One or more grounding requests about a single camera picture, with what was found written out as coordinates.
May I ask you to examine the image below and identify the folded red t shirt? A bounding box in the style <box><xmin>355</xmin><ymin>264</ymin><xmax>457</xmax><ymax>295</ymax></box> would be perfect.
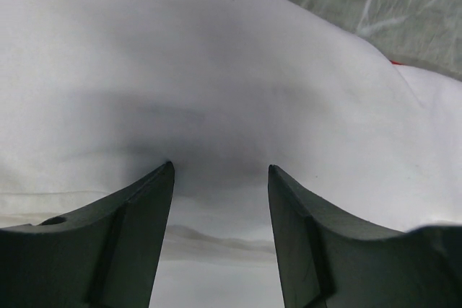
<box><xmin>390</xmin><ymin>60</ymin><xmax>406</xmax><ymax>66</ymax></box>

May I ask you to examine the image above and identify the white t shirt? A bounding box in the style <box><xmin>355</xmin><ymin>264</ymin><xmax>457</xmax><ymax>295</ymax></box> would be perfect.
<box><xmin>1</xmin><ymin>0</ymin><xmax>461</xmax><ymax>307</ymax></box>

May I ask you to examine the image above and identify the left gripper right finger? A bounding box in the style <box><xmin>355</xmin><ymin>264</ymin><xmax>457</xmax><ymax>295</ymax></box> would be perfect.
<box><xmin>268</xmin><ymin>165</ymin><xmax>461</xmax><ymax>307</ymax></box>

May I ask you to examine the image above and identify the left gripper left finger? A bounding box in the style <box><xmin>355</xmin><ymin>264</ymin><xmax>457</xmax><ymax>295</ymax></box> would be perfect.
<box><xmin>1</xmin><ymin>162</ymin><xmax>175</xmax><ymax>307</ymax></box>

